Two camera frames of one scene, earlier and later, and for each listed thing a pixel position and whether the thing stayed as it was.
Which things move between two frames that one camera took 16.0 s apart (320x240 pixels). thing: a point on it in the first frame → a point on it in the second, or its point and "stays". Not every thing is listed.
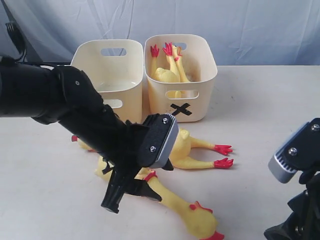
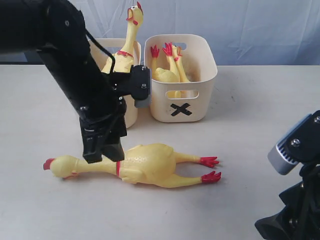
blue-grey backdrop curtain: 244,32 stays
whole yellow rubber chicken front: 197,219 → 124,57
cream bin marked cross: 185,102 stays
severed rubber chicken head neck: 177,51 stays
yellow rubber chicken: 180,157 → 153,165
